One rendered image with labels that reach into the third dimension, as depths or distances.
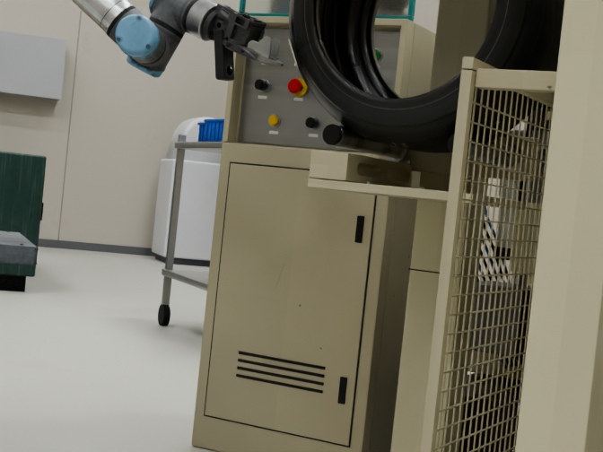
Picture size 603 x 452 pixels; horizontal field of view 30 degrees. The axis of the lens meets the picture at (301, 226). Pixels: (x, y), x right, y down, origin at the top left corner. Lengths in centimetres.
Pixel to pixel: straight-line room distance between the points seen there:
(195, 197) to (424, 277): 821
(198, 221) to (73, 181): 147
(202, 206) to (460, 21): 826
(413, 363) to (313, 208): 65
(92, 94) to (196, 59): 114
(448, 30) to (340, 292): 82
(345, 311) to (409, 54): 72
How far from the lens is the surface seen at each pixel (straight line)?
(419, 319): 267
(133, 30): 255
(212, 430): 334
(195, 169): 1079
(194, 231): 1081
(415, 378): 269
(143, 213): 1167
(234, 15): 259
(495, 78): 173
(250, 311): 324
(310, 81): 240
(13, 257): 243
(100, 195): 1159
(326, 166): 237
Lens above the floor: 76
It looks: 1 degrees down
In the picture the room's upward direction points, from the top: 6 degrees clockwise
